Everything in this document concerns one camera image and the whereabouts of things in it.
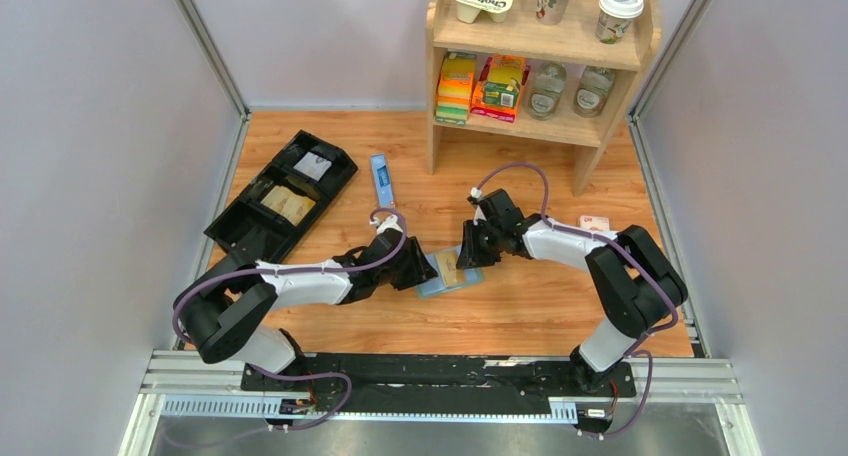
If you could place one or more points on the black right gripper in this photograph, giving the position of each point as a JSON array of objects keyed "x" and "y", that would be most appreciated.
[{"x": 471, "y": 256}]

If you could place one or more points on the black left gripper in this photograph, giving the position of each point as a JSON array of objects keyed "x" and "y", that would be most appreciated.
[{"x": 420, "y": 269}]

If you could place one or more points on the teal card holder wallet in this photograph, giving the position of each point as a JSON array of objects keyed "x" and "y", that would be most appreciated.
[{"x": 434, "y": 287}]

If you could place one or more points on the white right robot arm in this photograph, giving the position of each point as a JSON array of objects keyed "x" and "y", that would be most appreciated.
[{"x": 636, "y": 284}]

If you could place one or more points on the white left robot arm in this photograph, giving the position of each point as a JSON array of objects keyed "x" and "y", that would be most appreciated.
[{"x": 222, "y": 314}]

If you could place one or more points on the silver card in tray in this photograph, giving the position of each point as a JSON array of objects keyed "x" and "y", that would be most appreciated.
[{"x": 313, "y": 166}]

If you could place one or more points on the white Kamenoko sponge pack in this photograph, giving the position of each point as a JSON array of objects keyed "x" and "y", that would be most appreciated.
[{"x": 594, "y": 223}]

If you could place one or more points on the blue slim box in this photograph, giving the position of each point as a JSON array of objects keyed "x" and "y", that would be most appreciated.
[{"x": 382, "y": 181}]

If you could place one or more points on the orange pink sponge pack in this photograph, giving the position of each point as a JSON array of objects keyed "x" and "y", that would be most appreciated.
[{"x": 498, "y": 92}]

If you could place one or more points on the green sponge pack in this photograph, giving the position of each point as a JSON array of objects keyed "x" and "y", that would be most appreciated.
[{"x": 455, "y": 87}]

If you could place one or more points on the black compartment tray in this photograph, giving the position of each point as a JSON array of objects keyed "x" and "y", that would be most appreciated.
[{"x": 245, "y": 222}]

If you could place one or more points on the glass jar left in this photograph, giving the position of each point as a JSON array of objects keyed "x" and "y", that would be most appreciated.
[{"x": 547, "y": 89}]

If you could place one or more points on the glass jar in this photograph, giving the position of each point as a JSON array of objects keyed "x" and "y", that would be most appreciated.
[
  {"x": 593, "y": 90},
  {"x": 547, "y": 89}
]

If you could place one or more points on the glass jar right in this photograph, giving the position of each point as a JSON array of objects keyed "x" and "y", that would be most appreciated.
[{"x": 593, "y": 90}]

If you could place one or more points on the wooden shelf unit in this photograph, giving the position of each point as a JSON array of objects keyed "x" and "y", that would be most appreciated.
[{"x": 573, "y": 41}]

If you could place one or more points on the paper coffee cup right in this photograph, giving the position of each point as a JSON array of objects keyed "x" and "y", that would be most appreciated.
[{"x": 615, "y": 18}]

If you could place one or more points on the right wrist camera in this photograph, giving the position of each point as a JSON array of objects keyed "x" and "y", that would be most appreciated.
[{"x": 475, "y": 195}]

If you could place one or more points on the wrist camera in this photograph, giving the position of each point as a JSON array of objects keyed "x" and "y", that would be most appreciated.
[
  {"x": 390, "y": 223},
  {"x": 475, "y": 195}
]

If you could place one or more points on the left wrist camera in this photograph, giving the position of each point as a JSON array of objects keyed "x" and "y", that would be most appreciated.
[{"x": 390, "y": 223}]

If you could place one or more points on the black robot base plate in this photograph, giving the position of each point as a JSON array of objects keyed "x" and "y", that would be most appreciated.
[{"x": 440, "y": 384}]

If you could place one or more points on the aluminium frame rail right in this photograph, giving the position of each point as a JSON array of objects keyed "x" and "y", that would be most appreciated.
[{"x": 676, "y": 21}]

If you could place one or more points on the aluminium frame rail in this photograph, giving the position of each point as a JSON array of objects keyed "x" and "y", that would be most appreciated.
[
  {"x": 676, "y": 21},
  {"x": 227, "y": 119}
]

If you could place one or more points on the aluminium frame rail left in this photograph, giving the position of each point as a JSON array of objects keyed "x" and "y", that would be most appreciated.
[{"x": 227, "y": 119}]

